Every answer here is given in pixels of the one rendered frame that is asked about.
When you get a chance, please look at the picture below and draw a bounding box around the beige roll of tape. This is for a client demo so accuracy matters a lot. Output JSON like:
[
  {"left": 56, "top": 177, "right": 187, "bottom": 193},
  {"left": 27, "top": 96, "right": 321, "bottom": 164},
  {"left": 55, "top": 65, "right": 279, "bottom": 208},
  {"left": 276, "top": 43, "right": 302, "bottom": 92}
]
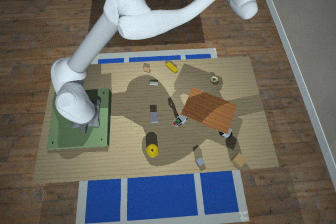
[{"left": 210, "top": 76, "right": 218, "bottom": 84}]

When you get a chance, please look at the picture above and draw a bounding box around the light blue rectangular block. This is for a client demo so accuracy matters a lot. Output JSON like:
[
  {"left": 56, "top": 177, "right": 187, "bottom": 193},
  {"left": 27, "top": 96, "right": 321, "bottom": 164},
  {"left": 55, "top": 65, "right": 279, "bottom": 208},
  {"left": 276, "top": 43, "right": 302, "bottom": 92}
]
[{"left": 150, "top": 112, "right": 158, "bottom": 123}]

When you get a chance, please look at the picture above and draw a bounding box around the yellow rectangular block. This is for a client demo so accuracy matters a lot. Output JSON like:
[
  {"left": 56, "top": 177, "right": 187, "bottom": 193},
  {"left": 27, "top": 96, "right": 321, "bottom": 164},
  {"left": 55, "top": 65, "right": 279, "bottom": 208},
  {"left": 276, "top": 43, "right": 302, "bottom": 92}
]
[{"left": 166, "top": 62, "right": 178, "bottom": 73}]

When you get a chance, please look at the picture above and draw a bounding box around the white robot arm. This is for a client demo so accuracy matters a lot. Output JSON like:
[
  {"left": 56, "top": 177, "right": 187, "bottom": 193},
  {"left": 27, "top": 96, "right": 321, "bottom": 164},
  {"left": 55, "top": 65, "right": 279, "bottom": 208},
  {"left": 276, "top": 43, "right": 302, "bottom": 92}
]
[{"left": 51, "top": 0, "right": 258, "bottom": 134}]

